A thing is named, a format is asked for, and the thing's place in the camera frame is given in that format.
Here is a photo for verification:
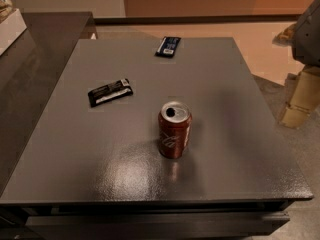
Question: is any snack bag on box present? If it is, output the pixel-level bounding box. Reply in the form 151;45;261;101
0;0;13;22

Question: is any grey cabinet drawer front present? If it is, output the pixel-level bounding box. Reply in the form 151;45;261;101
26;212;289;240

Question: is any white box on counter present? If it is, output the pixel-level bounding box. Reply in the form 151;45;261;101
0;9;27;55

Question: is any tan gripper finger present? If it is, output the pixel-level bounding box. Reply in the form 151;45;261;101
279;65;320;128

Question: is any black snack bar wrapper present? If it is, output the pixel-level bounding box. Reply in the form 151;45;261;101
88;78;133;107

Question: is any red coke can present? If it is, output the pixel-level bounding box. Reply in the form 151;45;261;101
158;101;192;159

